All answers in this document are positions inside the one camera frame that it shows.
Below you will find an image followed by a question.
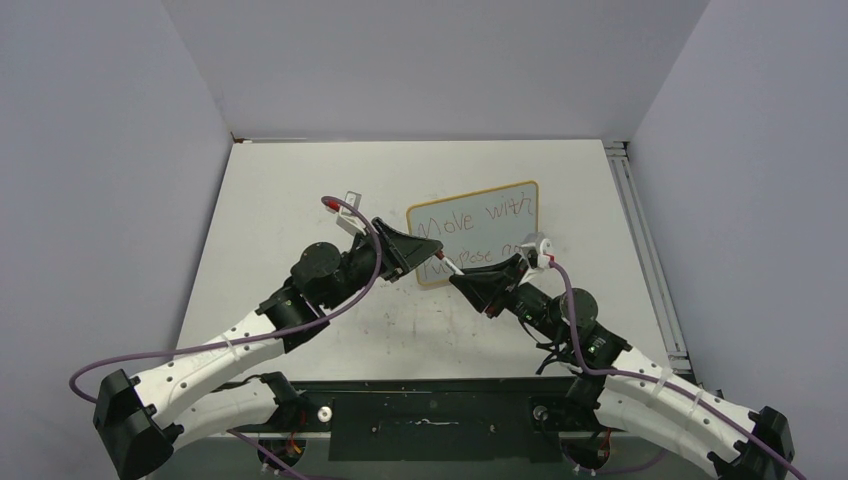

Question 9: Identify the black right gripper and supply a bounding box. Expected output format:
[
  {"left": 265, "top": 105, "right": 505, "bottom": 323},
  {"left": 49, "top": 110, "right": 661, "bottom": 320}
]
[{"left": 450, "top": 254, "right": 569, "bottom": 344}]

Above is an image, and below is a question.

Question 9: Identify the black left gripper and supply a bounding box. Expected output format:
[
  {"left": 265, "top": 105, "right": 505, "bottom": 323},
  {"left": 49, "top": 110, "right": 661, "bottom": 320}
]
[{"left": 321, "top": 217, "right": 441, "bottom": 311}]

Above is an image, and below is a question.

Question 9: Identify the red capped whiteboard marker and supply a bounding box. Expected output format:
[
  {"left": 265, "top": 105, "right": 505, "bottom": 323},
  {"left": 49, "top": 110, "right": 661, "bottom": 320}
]
[{"left": 441, "top": 256, "right": 464, "bottom": 275}]

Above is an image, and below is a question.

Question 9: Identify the yellow framed whiteboard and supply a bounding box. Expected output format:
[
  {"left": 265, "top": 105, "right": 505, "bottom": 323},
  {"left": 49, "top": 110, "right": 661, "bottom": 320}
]
[{"left": 406, "top": 181, "right": 539, "bottom": 286}]

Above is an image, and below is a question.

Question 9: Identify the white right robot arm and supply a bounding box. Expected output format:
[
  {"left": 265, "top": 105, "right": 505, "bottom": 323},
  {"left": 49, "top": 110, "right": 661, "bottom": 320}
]
[{"left": 448, "top": 254, "right": 804, "bottom": 479}]

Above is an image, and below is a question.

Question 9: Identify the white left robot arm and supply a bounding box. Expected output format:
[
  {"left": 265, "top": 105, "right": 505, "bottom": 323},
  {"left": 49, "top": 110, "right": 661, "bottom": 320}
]
[{"left": 93, "top": 218, "right": 443, "bottom": 479}]

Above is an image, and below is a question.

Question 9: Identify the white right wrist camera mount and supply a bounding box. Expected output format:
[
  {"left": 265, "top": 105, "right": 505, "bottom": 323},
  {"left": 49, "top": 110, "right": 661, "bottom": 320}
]
[{"left": 519, "top": 232, "right": 554, "bottom": 273}]

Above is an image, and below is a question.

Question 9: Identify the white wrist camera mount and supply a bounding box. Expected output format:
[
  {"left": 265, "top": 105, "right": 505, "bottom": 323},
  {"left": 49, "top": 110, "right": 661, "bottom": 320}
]
[
  {"left": 325, "top": 191, "right": 367, "bottom": 236},
  {"left": 519, "top": 232, "right": 554, "bottom": 273}
]

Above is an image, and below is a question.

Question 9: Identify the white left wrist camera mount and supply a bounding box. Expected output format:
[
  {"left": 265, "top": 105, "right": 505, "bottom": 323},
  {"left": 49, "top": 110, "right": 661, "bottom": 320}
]
[{"left": 325, "top": 191, "right": 367, "bottom": 236}]

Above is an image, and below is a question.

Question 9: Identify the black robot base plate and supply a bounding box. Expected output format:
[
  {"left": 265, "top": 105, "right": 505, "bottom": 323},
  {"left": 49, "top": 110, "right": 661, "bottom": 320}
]
[{"left": 242, "top": 377, "right": 610, "bottom": 463}]

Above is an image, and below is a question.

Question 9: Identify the aluminium frame rail right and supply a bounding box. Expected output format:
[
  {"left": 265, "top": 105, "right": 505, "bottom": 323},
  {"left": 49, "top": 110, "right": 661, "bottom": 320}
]
[{"left": 603, "top": 141, "right": 693, "bottom": 375}]

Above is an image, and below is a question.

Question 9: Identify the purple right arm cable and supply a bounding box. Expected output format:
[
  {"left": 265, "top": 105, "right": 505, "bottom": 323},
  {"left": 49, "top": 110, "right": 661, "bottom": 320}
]
[{"left": 548, "top": 259, "right": 810, "bottom": 480}]

